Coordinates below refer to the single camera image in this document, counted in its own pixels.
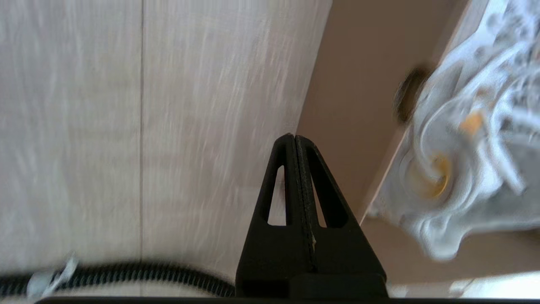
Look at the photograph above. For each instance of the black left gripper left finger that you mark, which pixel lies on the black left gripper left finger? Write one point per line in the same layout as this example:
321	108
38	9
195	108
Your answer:
270	257

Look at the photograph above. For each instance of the white mesh sneaker orange tongue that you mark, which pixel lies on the white mesh sneaker orange tongue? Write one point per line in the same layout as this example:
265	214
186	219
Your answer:
472	169

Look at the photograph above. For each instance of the white tape piece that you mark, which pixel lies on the white tape piece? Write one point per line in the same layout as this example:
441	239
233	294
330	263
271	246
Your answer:
46	280

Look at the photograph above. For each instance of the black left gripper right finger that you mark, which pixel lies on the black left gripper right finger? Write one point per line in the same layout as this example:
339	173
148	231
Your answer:
341	249

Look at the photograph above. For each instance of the brown cardboard shoe box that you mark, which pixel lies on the brown cardboard shoe box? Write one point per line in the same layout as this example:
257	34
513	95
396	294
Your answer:
358	84

